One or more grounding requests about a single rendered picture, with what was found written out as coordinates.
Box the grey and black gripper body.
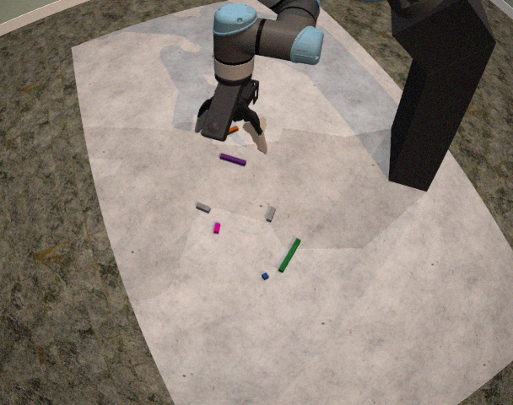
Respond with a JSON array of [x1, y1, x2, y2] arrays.
[[214, 73, 259, 122]]

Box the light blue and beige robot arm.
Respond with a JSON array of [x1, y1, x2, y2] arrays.
[[201, 0, 443, 142]]

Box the purple rod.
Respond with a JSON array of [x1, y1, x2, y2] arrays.
[[220, 153, 246, 166]]

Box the green rod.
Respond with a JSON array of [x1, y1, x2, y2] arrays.
[[278, 238, 301, 273]]

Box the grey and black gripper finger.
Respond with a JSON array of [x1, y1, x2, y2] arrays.
[[243, 107, 267, 154], [195, 97, 212, 132]]

